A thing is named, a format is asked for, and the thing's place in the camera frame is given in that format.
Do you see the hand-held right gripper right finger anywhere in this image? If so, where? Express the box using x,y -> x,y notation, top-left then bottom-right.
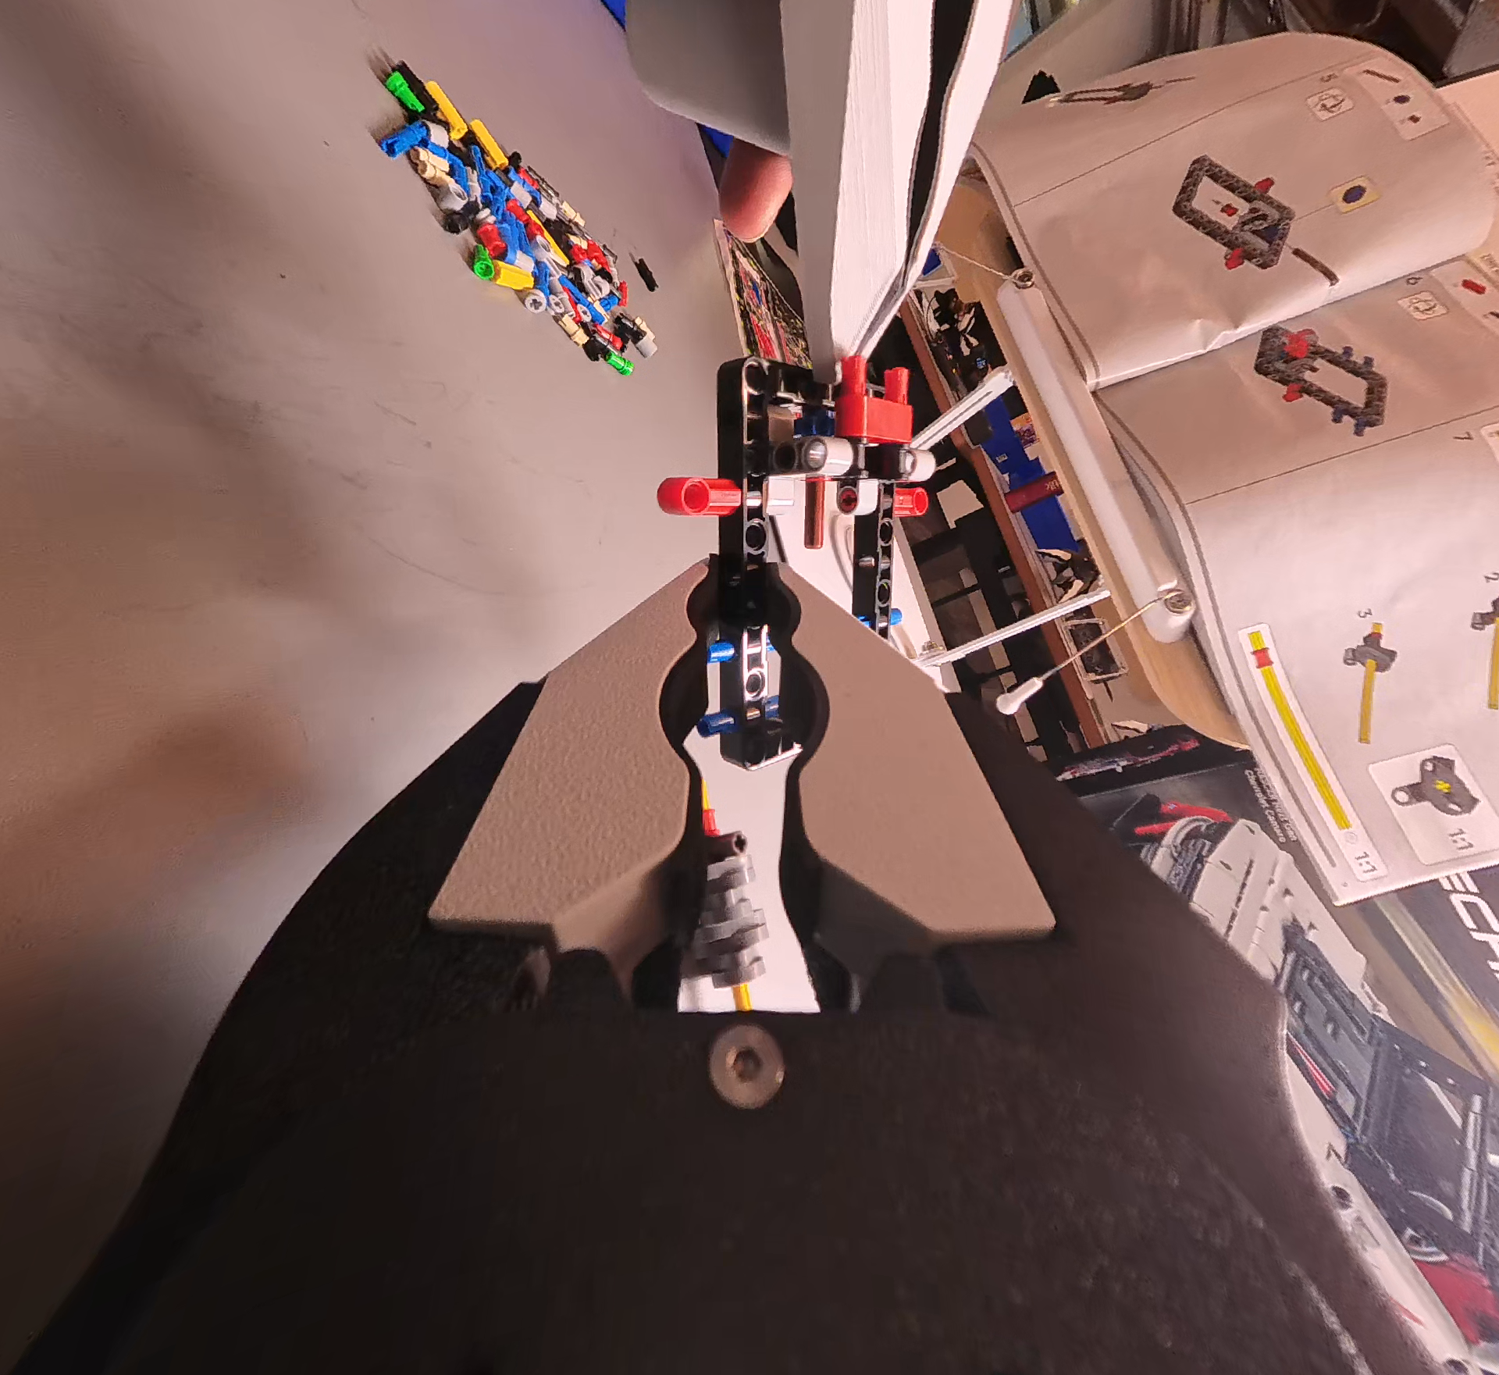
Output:
775,572 -> 1056,1002

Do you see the pile of small lego pieces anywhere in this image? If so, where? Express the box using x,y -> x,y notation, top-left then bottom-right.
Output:
377,61 -> 661,378

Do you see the black lego set box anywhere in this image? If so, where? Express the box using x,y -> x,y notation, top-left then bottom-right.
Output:
1054,725 -> 1499,1375

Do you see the colourful sticker sheet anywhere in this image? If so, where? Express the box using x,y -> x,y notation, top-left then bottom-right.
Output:
714,221 -> 822,369

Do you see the white book stand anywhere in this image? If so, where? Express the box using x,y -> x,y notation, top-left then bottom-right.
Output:
820,267 -> 1203,714

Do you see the black lego frame assembly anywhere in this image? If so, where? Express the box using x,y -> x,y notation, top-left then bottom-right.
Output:
656,353 -> 939,767

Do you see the lego instruction booklet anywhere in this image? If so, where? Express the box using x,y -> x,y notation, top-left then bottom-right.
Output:
972,33 -> 1499,908

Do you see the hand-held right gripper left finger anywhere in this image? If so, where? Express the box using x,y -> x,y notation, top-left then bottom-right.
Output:
428,558 -> 719,996

